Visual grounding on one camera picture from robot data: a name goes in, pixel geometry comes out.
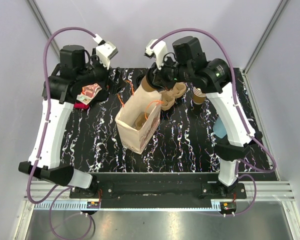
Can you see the black coffee lid stack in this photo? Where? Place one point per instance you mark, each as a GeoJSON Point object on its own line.
{"type": "Point", "coordinates": [139, 79]}

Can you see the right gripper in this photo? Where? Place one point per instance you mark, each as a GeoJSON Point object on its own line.
{"type": "Point", "coordinates": [159, 78]}

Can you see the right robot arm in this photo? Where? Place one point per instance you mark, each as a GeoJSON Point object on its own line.
{"type": "Point", "coordinates": [213, 78]}

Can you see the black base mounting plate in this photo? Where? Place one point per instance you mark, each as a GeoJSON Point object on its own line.
{"type": "Point", "coordinates": [160, 191]}

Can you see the red cloth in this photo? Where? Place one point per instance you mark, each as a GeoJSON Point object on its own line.
{"type": "Point", "coordinates": [81, 106]}

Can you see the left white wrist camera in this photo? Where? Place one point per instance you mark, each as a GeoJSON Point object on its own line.
{"type": "Point", "coordinates": [105, 51]}

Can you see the single paper coffee cup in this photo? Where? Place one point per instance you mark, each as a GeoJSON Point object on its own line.
{"type": "Point", "coordinates": [146, 85]}

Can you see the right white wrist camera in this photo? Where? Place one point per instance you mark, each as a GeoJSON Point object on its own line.
{"type": "Point", "coordinates": [158, 51]}

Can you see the paper cup stack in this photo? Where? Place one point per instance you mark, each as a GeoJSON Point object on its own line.
{"type": "Point", "coordinates": [198, 96]}

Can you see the blue plastic cup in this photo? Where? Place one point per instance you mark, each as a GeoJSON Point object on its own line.
{"type": "Point", "coordinates": [219, 128]}

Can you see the paper takeout bag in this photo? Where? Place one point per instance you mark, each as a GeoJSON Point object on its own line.
{"type": "Point", "coordinates": [139, 101]}

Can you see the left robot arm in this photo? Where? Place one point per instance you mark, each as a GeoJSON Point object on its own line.
{"type": "Point", "coordinates": [70, 75]}

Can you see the cardboard cup carrier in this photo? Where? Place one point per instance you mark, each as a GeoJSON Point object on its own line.
{"type": "Point", "coordinates": [168, 97]}
{"type": "Point", "coordinates": [140, 120]}

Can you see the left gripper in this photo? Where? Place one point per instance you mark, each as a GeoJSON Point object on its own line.
{"type": "Point", "coordinates": [116, 85]}

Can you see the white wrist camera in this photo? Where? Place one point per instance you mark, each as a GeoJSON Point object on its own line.
{"type": "Point", "coordinates": [158, 51]}
{"type": "Point", "coordinates": [105, 51]}

